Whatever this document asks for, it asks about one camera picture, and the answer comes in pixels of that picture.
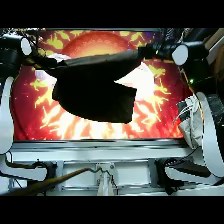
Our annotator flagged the black garment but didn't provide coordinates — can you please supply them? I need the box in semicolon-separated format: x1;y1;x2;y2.
44;48;145;125

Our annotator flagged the brown clothes hanger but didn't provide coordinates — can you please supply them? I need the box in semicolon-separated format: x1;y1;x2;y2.
2;166;116;197

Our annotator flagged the silver frame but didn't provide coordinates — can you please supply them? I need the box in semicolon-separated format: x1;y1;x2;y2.
0;138;224;197

